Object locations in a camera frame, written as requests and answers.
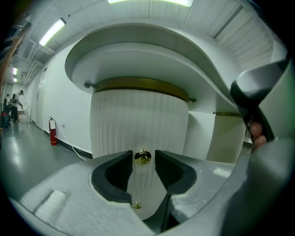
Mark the white door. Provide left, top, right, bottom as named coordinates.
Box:
left=34, top=76, right=47, bottom=131

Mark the red fire extinguisher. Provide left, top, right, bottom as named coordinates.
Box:
left=47, top=116, right=58, bottom=146

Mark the person's right hand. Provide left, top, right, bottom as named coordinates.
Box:
left=250, top=121, right=268, bottom=149

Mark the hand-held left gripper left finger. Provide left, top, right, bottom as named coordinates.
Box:
left=8, top=150, right=156, bottom=236

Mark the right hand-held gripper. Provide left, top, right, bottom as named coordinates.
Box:
left=161, top=53, right=295, bottom=236

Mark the red round bag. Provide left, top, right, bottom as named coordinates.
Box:
left=0, top=110, right=12, bottom=129

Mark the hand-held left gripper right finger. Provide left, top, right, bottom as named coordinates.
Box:
left=155, top=149, right=236, bottom=233

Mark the white curved fluted cabinet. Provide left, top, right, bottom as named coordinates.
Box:
left=64, top=22, right=248, bottom=219

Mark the white power cable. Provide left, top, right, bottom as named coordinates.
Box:
left=61, top=125, right=88, bottom=161

